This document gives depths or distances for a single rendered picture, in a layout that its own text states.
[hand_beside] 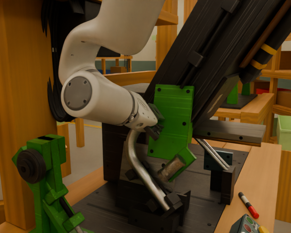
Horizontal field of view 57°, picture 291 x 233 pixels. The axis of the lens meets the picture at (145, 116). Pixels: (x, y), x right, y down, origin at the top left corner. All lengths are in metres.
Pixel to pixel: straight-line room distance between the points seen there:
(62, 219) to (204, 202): 0.45
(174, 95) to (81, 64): 0.31
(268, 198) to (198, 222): 0.28
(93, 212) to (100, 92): 0.48
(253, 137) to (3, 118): 0.68
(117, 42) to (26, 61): 0.39
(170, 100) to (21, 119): 0.40
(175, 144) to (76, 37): 0.40
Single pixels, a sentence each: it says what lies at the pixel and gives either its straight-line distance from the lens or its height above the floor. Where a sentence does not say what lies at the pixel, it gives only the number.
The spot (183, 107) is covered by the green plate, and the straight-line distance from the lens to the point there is 0.75.
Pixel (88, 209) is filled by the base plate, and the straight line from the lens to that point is 0.88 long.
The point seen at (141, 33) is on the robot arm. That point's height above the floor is 1.38.
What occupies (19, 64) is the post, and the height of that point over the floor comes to 1.33.
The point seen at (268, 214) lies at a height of 0.90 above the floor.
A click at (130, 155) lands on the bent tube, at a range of 0.77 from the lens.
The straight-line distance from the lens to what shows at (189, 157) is 0.73.
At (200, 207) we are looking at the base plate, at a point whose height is 0.90.
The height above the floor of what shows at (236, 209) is 0.90.
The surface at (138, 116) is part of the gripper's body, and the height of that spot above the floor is 1.22.
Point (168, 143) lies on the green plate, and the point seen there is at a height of 1.12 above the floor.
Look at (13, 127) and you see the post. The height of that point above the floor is 1.17.
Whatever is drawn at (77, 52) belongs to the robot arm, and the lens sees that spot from 0.53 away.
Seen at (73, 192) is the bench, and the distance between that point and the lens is 1.03.
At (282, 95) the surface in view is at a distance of 4.01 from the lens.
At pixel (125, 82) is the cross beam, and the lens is 1.30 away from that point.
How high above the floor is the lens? 1.35
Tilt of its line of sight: 12 degrees down
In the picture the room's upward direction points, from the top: straight up
